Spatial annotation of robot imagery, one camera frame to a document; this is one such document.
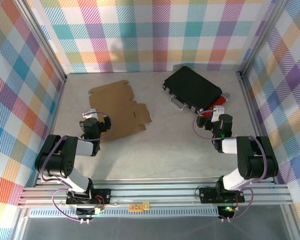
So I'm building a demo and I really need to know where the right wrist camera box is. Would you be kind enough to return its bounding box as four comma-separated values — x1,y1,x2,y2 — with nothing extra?
213,105,225,123

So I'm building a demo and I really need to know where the brown cardboard box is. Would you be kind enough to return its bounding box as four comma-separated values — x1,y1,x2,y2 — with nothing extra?
88,79,153,144

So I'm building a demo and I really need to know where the red bottle with clear cap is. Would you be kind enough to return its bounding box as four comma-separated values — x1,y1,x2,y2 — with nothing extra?
204,91,231,117

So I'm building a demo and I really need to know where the aluminium mounting rail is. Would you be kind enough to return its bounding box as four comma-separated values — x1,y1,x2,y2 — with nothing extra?
17,178,293,208

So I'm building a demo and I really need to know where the aluminium frame post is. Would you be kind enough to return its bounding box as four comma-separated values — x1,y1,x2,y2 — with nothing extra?
239,0,291,79
13,0,69,83

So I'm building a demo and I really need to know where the aluminium side rail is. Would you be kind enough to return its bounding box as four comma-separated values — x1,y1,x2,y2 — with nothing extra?
237,72,278,183
46,79,67,137

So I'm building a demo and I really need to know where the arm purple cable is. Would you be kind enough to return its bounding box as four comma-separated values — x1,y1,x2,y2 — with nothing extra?
192,109,268,222
39,111,115,222

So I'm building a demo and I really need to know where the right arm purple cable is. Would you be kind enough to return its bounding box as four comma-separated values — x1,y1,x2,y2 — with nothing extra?
192,109,268,222

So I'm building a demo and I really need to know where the small black controller board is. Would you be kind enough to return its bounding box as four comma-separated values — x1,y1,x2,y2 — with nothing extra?
76,207,101,217
218,205,236,218

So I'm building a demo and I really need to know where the small orange circuit board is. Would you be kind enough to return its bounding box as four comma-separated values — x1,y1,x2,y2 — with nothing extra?
129,201,151,212

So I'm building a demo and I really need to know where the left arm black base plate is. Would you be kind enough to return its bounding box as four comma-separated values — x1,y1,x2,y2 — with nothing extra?
66,188,112,205

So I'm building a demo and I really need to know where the black carrying case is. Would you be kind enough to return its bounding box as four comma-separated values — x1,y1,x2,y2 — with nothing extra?
162,65,222,112

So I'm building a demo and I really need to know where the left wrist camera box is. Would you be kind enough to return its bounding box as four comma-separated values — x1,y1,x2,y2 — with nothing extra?
82,108,99,120

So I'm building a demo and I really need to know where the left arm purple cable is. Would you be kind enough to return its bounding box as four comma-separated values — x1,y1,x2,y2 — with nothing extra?
39,111,115,222

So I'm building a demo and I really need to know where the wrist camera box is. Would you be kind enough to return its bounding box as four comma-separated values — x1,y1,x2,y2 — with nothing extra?
213,105,225,123
82,108,99,120

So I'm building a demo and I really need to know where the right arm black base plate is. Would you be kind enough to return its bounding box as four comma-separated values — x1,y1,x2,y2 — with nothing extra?
198,186,246,203

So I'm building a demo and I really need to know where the white slotted cable duct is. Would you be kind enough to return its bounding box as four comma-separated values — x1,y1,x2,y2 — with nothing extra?
28,208,221,218

